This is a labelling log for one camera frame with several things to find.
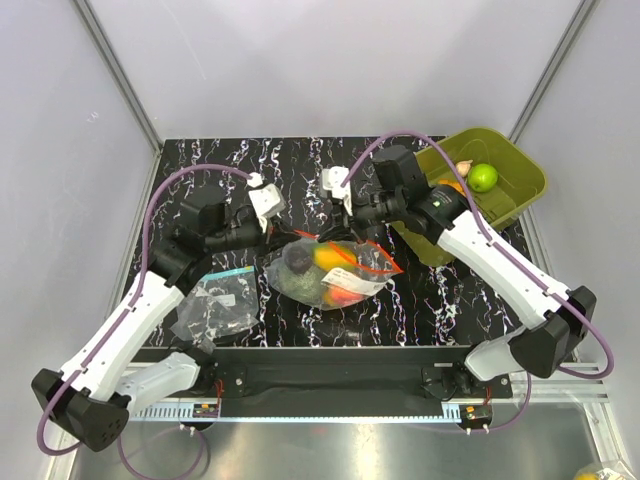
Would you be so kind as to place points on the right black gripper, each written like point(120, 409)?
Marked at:
point(337, 228)

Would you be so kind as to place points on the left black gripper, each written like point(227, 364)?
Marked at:
point(277, 236)

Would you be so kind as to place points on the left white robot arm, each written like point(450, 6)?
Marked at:
point(91, 397)

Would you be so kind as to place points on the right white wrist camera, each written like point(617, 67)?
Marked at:
point(334, 185)

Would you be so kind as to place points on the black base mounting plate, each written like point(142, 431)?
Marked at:
point(332, 383)

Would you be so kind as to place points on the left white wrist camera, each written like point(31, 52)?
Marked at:
point(266, 199)

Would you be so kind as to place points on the bright green apple toy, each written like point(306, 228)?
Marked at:
point(482, 178)

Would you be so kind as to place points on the pink garlic bulb toy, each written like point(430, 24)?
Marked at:
point(464, 167)

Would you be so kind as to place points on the green netted melon toy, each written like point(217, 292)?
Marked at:
point(306, 288)

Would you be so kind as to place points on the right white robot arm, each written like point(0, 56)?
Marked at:
point(554, 318)

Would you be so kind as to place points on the peach fruit toy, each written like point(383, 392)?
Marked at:
point(336, 297)

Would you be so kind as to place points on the yellow orange mango toy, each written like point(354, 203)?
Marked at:
point(328, 256)

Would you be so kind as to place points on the olive green plastic basket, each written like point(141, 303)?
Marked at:
point(521, 182)

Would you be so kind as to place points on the red zip clear bag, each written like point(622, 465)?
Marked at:
point(374, 270)

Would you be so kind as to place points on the blue zip clear bag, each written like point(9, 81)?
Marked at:
point(221, 308)

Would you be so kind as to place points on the orange ginger root toy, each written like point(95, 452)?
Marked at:
point(454, 184)

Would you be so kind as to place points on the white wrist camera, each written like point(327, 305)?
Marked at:
point(266, 199)
point(334, 185)

